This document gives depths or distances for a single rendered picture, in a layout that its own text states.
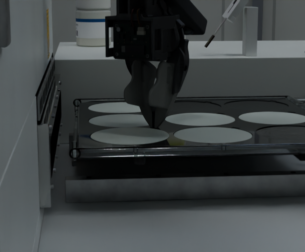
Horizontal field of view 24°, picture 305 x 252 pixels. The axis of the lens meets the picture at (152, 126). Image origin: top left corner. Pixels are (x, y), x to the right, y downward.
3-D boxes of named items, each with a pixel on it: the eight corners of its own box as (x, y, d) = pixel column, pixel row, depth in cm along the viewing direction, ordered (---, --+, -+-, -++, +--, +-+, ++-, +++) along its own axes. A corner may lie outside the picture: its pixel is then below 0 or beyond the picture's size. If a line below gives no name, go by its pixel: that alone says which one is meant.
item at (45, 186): (36, 208, 80) (33, 124, 79) (52, 129, 123) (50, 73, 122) (52, 208, 81) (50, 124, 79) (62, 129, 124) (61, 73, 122)
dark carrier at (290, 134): (78, 153, 86) (78, 148, 86) (79, 104, 120) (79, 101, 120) (360, 147, 89) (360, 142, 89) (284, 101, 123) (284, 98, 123)
